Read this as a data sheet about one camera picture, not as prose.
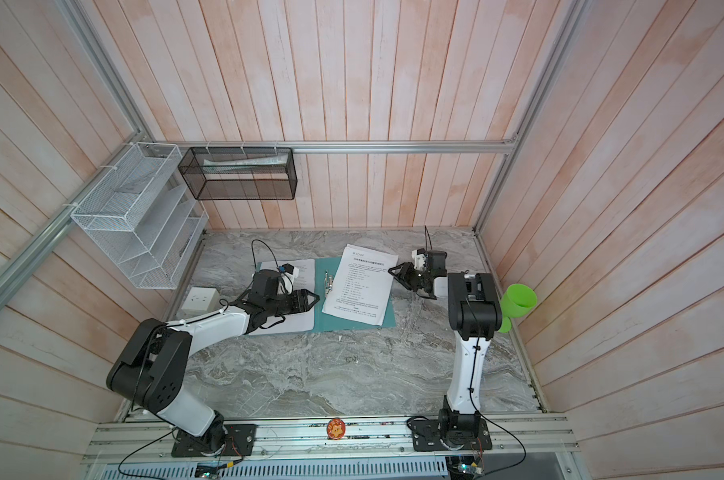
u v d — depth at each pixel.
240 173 1.04
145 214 0.73
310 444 0.74
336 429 0.75
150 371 0.46
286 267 0.85
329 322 0.95
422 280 0.95
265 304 0.73
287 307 0.80
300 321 0.80
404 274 0.95
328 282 1.02
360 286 1.04
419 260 1.01
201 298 0.96
